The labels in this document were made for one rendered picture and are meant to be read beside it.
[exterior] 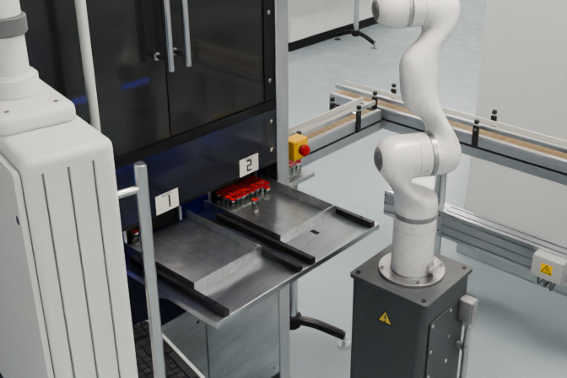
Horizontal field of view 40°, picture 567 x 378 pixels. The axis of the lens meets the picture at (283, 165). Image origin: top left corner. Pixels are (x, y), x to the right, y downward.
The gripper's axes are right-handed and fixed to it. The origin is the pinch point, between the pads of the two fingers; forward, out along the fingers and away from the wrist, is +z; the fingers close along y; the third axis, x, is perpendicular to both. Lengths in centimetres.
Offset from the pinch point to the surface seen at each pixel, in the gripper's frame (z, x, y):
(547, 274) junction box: 0, 130, 30
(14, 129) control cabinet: -109, -44, 95
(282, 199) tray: -4, 30, 70
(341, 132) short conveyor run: 36, 43, 32
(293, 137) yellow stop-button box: 6, 22, 50
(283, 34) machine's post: -13.0, -5.1, 28.4
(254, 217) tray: -13, 24, 80
